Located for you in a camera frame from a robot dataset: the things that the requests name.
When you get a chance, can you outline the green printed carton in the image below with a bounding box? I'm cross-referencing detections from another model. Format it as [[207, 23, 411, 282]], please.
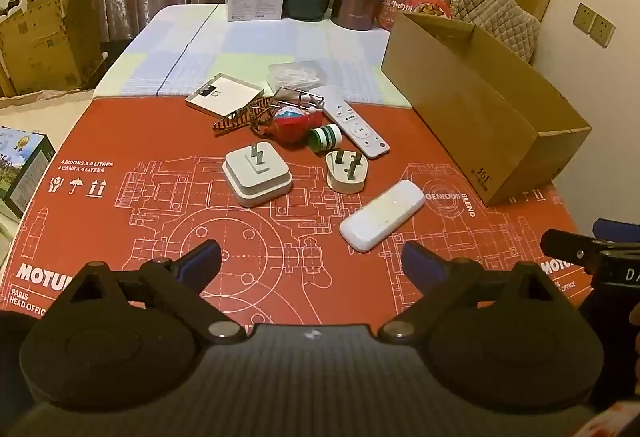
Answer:
[[0, 126, 57, 221]]

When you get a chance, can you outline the red instant rice bowl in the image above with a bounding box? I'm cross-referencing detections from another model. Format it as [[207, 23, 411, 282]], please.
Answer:
[[377, 0, 453, 34]]

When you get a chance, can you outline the red plastic toy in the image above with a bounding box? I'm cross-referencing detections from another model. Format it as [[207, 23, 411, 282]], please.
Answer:
[[259, 104, 326, 148]]

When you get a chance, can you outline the pastel checkered tablecloth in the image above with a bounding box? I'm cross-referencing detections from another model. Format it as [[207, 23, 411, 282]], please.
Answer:
[[92, 3, 416, 110]]

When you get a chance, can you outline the small white green bottle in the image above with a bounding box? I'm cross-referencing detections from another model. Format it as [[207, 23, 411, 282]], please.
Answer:
[[307, 125, 344, 153]]

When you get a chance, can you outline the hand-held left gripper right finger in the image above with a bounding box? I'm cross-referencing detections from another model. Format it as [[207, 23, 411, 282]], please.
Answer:
[[377, 239, 581, 345]]

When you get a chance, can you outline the white carved chair back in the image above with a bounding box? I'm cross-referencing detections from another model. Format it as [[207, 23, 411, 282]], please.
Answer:
[[0, 0, 32, 25]]

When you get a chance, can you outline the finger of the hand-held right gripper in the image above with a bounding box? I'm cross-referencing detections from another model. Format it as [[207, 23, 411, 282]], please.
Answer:
[[541, 228, 640, 275], [591, 218, 640, 244]]

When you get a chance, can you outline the printed shipping carton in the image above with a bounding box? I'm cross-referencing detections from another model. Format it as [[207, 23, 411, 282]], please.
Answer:
[[0, 0, 107, 98]]

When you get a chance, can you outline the beige wall outlet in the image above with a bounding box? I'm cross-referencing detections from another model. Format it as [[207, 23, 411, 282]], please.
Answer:
[[572, 2, 596, 32], [591, 12, 616, 49]]

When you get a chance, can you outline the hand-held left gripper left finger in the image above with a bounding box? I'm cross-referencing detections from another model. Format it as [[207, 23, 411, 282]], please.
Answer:
[[47, 239, 241, 345]]

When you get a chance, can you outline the white square power adapter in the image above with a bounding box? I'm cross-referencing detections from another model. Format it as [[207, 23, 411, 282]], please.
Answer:
[[222, 142, 294, 208]]

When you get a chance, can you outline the white remote with buttons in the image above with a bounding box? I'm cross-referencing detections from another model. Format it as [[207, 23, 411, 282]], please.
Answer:
[[310, 85, 391, 160]]

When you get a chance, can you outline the white three-pin plug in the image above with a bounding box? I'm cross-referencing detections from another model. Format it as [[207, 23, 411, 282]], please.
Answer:
[[325, 149, 369, 196]]

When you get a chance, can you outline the cardboard box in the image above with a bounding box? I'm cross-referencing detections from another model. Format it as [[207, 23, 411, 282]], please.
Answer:
[[381, 11, 592, 208]]

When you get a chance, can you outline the red printed mat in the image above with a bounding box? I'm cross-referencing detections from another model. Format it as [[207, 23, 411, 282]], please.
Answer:
[[0, 96, 593, 330]]

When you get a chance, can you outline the beige quilted chair cover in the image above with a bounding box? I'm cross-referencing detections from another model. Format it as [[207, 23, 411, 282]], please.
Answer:
[[442, 0, 542, 65]]

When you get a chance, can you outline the white oblong case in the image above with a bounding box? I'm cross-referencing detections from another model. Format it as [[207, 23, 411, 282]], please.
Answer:
[[339, 179, 427, 253]]

